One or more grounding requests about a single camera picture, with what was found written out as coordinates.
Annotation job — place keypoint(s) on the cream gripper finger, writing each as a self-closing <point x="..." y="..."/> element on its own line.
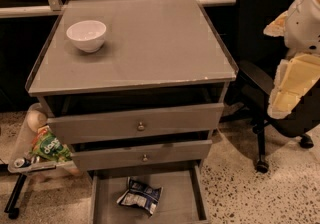
<point x="276" y="27"/>
<point x="294" y="78"/>

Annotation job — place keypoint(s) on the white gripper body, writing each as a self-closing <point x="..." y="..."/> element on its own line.
<point x="304" y="24"/>

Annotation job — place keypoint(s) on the blue chip bag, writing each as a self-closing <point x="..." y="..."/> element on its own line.
<point x="141" y="195"/>

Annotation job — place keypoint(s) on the grey top drawer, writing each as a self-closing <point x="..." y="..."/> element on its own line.
<point x="137" y="123"/>

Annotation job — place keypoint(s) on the grey drawer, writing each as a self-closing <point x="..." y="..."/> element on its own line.
<point x="137" y="123"/>
<point x="181" y="202"/>
<point x="141" y="155"/>

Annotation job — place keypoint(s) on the grey drawer cabinet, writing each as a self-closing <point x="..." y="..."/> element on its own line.
<point x="156" y="54"/>

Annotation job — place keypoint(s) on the grey bottom drawer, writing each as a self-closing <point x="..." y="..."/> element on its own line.
<point x="181" y="202"/>

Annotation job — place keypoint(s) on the grey middle drawer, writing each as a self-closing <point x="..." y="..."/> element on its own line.
<point x="141" y="155"/>

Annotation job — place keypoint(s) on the green chip bag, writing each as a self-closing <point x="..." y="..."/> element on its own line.
<point x="47" y="146"/>

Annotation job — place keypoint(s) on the black office chair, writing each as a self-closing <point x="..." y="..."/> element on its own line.
<point x="276" y="50"/>

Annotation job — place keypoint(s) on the white ceramic bowl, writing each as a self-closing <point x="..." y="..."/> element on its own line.
<point x="88" y="35"/>

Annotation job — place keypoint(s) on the clear side bin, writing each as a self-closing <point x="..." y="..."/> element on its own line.
<point x="22" y="148"/>

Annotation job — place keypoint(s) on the paper towel roll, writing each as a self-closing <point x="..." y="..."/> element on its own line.
<point x="36" y="120"/>

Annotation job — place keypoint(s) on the soda can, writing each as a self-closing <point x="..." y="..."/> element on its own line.
<point x="21" y="162"/>

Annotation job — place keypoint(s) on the black cart leg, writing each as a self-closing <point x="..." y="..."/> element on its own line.
<point x="11" y="210"/>

